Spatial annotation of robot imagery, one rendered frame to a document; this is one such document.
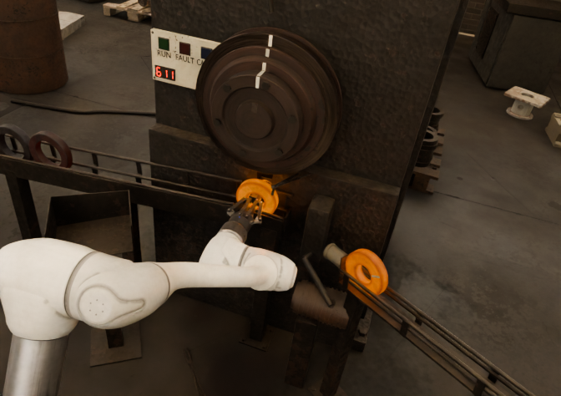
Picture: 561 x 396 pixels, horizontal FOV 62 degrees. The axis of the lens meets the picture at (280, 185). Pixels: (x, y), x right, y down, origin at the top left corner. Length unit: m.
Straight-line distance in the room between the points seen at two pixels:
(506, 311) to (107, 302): 2.21
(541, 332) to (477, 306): 0.31
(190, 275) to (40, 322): 0.33
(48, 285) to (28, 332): 0.11
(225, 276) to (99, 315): 0.41
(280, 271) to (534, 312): 1.74
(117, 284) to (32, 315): 0.18
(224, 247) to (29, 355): 0.61
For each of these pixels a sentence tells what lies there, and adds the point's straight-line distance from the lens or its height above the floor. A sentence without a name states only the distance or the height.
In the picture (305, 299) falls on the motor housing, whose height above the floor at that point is 0.51.
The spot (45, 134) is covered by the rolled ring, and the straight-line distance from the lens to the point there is 2.08.
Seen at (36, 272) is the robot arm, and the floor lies 1.10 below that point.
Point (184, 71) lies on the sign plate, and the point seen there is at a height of 1.12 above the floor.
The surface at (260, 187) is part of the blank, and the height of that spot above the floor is 0.81.
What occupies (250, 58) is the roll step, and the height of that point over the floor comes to 1.28.
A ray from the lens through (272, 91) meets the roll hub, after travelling 1.34.
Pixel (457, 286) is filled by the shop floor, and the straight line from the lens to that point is 2.72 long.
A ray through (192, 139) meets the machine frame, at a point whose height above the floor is 0.87.
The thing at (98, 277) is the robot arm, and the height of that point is 1.12.
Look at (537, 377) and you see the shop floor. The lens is 2.53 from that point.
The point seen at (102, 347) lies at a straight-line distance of 2.20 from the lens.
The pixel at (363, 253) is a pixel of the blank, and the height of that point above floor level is 0.78.
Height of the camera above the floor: 1.75
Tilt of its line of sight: 35 degrees down
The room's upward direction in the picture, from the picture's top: 8 degrees clockwise
